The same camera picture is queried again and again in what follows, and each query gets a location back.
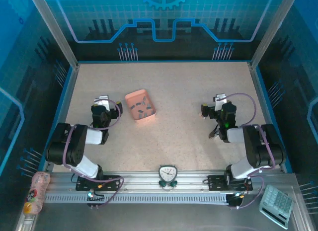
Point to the pink plastic tray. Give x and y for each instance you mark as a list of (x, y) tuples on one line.
[(134, 99)]

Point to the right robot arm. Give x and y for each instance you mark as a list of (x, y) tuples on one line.
[(263, 151)]

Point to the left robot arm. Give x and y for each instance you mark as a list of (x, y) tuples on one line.
[(74, 146)]

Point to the small green alarm clock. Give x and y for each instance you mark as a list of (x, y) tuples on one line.
[(168, 173)]

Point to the small controller board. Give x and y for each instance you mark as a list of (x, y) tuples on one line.
[(238, 196), (92, 195)]

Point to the pink plastic drink bottle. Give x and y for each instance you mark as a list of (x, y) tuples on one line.
[(37, 188)]

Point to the pale green calculator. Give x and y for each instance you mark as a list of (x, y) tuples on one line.
[(277, 203)]

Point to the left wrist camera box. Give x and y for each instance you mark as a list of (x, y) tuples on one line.
[(103, 101)]

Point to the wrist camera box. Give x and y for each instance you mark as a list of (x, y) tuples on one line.
[(103, 101), (219, 98)]

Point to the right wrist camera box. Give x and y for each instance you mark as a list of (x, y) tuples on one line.
[(219, 98)]

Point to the aluminium table side rail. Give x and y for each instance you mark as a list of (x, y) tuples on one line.
[(261, 92), (68, 92)]

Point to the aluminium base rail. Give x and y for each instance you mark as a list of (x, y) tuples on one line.
[(139, 181)]

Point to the aluminium frame post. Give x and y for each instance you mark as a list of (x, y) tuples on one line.
[(55, 29), (272, 29)]

